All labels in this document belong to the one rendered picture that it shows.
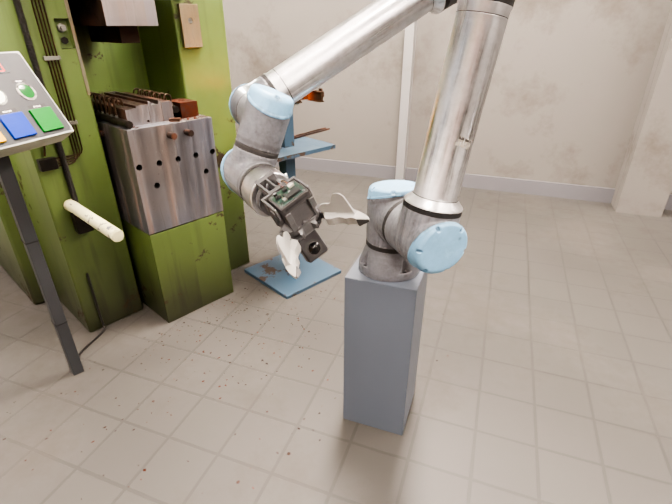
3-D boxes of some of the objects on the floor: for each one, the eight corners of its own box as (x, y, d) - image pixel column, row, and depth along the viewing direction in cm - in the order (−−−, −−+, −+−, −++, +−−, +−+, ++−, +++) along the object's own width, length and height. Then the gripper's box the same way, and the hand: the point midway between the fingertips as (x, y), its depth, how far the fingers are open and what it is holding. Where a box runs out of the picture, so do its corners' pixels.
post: (84, 371, 180) (-12, 97, 130) (74, 376, 178) (-28, 99, 128) (80, 366, 183) (-15, 96, 133) (70, 371, 180) (-31, 97, 130)
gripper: (216, 207, 76) (265, 261, 62) (304, 144, 80) (369, 181, 66) (240, 240, 82) (290, 295, 68) (321, 180, 86) (384, 221, 72)
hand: (336, 251), depth 69 cm, fingers open, 14 cm apart
